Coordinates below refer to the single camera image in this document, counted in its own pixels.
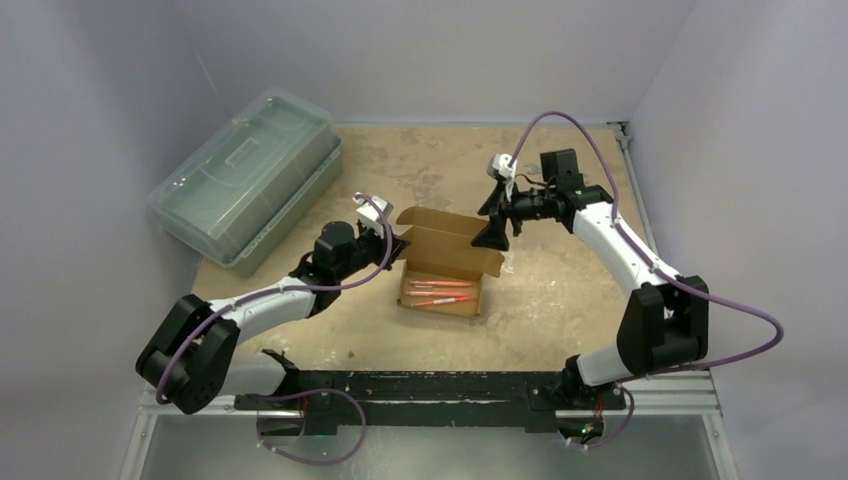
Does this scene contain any silver wrench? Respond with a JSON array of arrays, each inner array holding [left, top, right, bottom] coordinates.
[[524, 163, 542, 175]]

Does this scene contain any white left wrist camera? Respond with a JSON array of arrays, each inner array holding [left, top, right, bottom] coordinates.
[[353, 192, 394, 238]]

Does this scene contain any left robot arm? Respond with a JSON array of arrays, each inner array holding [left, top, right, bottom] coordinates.
[[135, 221, 410, 414]]

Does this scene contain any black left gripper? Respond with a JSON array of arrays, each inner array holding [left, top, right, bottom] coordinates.
[[335, 221, 409, 282]]

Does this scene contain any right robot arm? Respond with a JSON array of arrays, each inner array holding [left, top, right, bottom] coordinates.
[[471, 149, 709, 407]]

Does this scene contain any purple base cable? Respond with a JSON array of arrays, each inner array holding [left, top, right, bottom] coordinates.
[[254, 387, 368, 466]]

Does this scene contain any brown cardboard box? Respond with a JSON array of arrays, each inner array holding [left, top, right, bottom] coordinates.
[[396, 206, 504, 318]]

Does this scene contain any red pen with label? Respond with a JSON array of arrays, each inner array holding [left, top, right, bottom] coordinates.
[[410, 295, 476, 308]]

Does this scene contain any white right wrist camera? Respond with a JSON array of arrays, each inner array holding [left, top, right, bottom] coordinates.
[[486, 153, 516, 202]]

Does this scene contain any clear plastic storage box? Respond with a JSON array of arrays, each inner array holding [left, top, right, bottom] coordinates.
[[148, 89, 343, 277]]

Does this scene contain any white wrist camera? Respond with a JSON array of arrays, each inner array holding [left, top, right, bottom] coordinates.
[[353, 192, 394, 238], [486, 153, 516, 202]]

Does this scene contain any aluminium frame rail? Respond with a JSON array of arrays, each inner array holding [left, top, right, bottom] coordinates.
[[119, 398, 325, 479]]

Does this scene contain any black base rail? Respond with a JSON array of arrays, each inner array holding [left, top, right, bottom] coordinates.
[[235, 364, 626, 438]]

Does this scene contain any pink pen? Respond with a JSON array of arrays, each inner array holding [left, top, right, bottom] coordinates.
[[409, 280, 474, 288]]

